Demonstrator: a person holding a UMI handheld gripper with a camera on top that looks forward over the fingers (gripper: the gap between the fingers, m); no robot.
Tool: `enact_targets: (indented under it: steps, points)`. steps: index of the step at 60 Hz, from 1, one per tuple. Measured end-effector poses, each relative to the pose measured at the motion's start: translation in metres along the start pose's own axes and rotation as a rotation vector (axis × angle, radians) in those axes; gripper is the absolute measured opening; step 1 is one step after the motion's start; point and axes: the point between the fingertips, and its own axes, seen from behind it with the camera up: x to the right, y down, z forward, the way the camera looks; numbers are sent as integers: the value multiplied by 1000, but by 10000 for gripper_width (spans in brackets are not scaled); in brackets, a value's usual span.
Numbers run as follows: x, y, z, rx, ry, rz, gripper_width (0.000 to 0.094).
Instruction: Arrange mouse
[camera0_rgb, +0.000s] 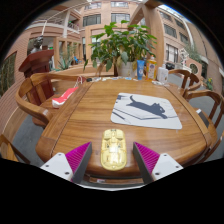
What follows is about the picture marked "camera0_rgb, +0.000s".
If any dark red wooden lectern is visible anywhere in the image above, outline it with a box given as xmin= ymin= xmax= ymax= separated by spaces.
xmin=18 ymin=49 xmax=55 ymax=104

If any white pump bottle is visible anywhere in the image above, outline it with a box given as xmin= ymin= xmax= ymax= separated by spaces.
xmin=156 ymin=63 xmax=169 ymax=84

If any crumpled white wrapper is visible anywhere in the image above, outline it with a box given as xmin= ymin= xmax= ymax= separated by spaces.
xmin=151 ymin=80 xmax=171 ymax=88

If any wooden armchair with black notebook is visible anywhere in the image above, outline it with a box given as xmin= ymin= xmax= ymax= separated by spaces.
xmin=184 ymin=89 xmax=224 ymax=161

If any wooden armchair with red bag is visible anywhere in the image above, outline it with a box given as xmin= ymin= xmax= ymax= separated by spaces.
xmin=15 ymin=72 xmax=81 ymax=129

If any green potted plant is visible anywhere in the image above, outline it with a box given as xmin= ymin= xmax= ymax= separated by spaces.
xmin=83 ymin=20 xmax=158 ymax=78

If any grey cat-print mouse pad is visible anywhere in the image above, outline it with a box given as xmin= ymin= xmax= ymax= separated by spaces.
xmin=110 ymin=92 xmax=183 ymax=130

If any grey bust statue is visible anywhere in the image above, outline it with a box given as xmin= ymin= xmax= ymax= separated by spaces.
xmin=31 ymin=35 xmax=45 ymax=54

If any blue tube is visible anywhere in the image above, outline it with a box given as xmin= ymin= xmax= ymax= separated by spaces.
xmin=136 ymin=59 xmax=146 ymax=81

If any white sculpture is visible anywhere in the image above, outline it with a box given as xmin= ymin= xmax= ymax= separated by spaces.
xmin=179 ymin=48 xmax=191 ymax=66

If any yellow dish soap bottle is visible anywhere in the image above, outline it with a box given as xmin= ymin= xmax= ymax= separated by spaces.
xmin=145 ymin=55 xmax=158 ymax=82

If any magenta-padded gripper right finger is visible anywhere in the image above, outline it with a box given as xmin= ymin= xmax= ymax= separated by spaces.
xmin=133 ymin=142 xmax=184 ymax=186

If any empty wooden armchair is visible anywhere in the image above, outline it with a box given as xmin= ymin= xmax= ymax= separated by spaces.
xmin=168 ymin=68 xmax=201 ymax=98

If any yellow flower plant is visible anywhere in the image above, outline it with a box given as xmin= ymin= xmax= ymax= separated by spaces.
xmin=206 ymin=78 xmax=215 ymax=91

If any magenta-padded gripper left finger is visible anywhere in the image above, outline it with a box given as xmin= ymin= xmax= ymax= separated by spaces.
xmin=39 ymin=142 xmax=93 ymax=185

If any wooden chair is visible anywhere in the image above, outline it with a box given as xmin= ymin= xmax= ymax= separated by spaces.
xmin=0 ymin=133 xmax=31 ymax=165

